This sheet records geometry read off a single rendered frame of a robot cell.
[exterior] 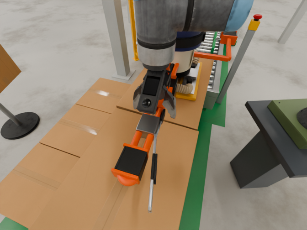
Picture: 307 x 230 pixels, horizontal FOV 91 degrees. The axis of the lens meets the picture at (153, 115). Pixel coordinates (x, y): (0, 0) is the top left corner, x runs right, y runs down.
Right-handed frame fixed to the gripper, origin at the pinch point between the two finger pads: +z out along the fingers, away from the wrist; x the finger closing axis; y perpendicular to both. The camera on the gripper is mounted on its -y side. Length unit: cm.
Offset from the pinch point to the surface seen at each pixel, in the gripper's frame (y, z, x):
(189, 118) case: 13.6, 13.2, -12.8
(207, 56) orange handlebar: 45.2, -0.4, -14.7
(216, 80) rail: 97, 48, -32
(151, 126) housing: -5.7, -1.1, -1.1
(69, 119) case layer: 19, 53, 75
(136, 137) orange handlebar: -10.5, -0.4, 2.0
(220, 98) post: 133, 98, -51
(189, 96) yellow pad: 26.1, 11.2, -10.5
